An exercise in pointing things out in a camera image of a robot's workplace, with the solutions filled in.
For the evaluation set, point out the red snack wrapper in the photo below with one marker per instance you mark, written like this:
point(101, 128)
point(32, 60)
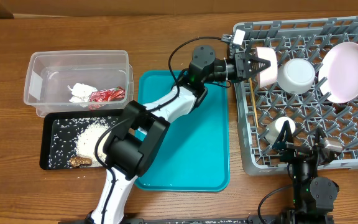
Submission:
point(98, 98)

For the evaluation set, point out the pink bowl with rice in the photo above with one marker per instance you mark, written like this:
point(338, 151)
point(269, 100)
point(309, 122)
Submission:
point(269, 75)

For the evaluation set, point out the white napkin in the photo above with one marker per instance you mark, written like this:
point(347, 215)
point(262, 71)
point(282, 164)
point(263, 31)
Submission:
point(81, 93)

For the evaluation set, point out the white round plate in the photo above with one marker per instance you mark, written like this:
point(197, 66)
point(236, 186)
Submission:
point(339, 73)

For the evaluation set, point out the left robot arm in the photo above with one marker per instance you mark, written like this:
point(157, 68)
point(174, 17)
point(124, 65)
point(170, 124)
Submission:
point(132, 143)

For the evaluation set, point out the black tray bin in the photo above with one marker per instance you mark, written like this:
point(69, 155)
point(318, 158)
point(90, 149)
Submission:
point(60, 132)

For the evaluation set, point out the brown food chunk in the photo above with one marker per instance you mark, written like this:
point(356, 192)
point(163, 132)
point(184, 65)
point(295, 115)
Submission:
point(78, 161)

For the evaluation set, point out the grey bowl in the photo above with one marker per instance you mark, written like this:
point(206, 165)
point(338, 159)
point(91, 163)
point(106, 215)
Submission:
point(296, 76)

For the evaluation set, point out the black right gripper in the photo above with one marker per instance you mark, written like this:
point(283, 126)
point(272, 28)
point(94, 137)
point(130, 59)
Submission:
point(294, 151)

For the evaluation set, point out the white paper cup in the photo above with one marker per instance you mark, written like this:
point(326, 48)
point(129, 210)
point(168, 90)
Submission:
point(275, 127)

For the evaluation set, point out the grey dishwasher rack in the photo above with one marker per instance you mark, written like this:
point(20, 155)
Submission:
point(309, 39)

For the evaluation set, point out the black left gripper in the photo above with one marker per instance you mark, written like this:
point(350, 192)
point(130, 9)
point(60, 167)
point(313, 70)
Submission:
point(243, 65)

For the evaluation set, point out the teal plastic tray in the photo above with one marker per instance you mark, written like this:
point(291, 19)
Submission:
point(194, 156)

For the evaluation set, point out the spilled white rice pile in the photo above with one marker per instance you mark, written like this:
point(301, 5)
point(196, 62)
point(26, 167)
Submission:
point(86, 142)

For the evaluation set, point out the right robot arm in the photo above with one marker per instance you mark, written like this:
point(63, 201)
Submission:
point(313, 195)

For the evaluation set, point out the clear plastic bin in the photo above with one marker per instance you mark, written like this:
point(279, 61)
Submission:
point(49, 74)

